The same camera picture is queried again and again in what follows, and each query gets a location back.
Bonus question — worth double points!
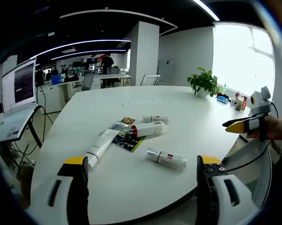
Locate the long ceiling light strip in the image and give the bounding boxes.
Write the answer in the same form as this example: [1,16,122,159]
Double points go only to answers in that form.
[30,39,132,60]
[51,48,127,60]

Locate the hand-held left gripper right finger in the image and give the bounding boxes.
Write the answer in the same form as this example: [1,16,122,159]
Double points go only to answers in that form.
[195,154,260,225]

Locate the long white office desk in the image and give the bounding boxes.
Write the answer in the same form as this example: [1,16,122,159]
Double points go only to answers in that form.
[37,78,83,113]

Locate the black floor cables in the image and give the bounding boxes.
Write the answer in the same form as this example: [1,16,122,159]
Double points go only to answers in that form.
[5,106,55,169]

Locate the blue packet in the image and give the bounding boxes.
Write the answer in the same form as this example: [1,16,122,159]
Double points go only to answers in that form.
[217,93,229,104]

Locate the glass jar with handle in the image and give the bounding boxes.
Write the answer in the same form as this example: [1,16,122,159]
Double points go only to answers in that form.
[235,96,245,111]

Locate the white framed chair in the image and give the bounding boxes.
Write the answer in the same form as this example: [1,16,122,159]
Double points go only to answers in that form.
[140,74,161,87]

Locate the gold skincare sachet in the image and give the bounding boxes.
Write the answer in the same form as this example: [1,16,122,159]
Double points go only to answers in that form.
[120,116,135,125]

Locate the potted green plant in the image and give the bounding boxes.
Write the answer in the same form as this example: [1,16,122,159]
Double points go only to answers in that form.
[187,67,220,98]

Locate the white skincare tube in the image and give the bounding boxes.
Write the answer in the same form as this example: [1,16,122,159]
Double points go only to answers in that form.
[86,127,121,168]

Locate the large white skincare bottle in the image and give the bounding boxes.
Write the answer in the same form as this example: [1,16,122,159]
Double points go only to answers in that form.
[119,120,167,138]

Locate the black legged laptop stand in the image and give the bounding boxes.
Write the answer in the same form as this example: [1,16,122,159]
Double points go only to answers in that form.
[13,105,45,150]

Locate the grey swivel chair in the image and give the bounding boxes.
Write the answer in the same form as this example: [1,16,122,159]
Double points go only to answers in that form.
[82,74,95,91]

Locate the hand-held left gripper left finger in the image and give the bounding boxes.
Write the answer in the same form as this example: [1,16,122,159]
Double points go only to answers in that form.
[30,156,90,225]

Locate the pale blue skincare sachet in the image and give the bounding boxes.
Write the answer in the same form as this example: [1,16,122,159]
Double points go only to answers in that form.
[107,120,130,132]

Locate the white desk with legs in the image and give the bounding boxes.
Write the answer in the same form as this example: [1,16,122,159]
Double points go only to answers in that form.
[94,74,132,89]

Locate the person's right hand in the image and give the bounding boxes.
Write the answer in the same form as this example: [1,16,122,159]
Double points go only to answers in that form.
[245,116,282,142]

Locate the green black skincare sachet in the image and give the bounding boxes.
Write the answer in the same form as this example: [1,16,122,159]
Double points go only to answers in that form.
[111,133,147,153]

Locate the open white laptop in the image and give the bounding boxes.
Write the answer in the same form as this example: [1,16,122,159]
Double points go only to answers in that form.
[0,58,38,143]

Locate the large bright window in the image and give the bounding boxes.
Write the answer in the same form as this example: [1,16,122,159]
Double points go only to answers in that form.
[212,22,275,99]

